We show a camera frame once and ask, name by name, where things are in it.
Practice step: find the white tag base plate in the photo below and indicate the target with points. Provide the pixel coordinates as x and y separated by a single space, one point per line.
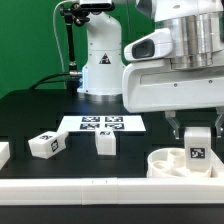
133 123

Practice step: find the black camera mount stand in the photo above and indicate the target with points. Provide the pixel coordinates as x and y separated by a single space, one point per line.
73 15

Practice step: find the white round stool seat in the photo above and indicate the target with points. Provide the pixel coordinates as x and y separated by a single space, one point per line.
170 162

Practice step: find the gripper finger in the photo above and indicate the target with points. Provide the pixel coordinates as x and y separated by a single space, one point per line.
219 121

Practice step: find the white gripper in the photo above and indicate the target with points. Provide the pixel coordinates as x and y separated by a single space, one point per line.
174 69

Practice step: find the white fence bar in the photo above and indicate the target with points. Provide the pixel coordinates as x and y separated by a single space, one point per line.
116 191
4 153

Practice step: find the white left fence bar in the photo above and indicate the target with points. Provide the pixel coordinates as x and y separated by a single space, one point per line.
4 153

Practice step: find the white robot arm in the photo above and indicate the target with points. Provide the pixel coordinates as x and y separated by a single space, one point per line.
106 63

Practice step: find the white front fence bar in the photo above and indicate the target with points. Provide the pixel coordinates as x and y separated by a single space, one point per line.
116 191

